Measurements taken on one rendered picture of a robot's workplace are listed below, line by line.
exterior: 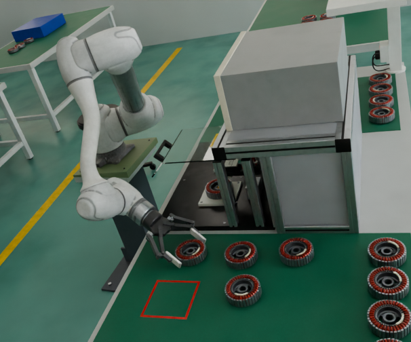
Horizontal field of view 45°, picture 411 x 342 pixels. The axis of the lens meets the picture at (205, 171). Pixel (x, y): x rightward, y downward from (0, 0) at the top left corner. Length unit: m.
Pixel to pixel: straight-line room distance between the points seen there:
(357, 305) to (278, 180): 0.46
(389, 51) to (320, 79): 1.28
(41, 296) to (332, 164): 2.10
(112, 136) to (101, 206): 0.84
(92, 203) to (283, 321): 0.70
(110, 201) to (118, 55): 0.57
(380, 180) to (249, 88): 0.66
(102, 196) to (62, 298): 1.47
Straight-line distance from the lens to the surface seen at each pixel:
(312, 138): 1.56
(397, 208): 1.85
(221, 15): 6.76
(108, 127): 2.45
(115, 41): 1.93
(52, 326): 2.95
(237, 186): 2.01
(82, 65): 1.93
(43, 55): 5.19
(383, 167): 2.06
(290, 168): 1.63
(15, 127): 4.79
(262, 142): 1.59
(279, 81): 1.59
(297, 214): 1.73
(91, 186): 1.71
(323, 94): 1.60
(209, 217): 1.90
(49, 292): 3.18
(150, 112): 2.42
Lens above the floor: 1.88
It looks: 30 degrees down
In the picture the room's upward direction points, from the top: 16 degrees counter-clockwise
